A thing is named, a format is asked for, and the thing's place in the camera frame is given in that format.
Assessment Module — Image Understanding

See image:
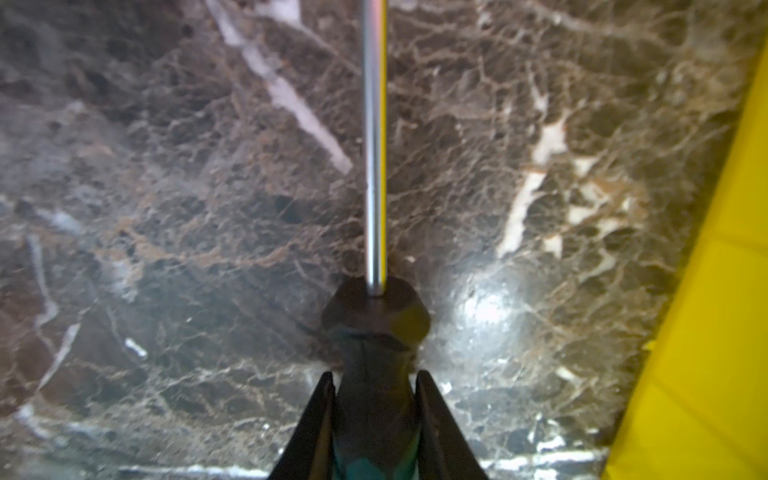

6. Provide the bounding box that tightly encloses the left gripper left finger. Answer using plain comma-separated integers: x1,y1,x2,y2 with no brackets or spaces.
268,372,335,480

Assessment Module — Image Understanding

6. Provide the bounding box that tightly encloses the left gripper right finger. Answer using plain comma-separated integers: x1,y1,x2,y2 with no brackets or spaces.
415,370,488,480

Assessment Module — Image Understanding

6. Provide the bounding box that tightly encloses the green handled screwdriver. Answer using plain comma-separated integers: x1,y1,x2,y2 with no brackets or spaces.
322,1,429,479

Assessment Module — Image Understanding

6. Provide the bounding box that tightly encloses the yellow plastic bin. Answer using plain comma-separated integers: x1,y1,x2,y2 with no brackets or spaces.
604,66,767,479

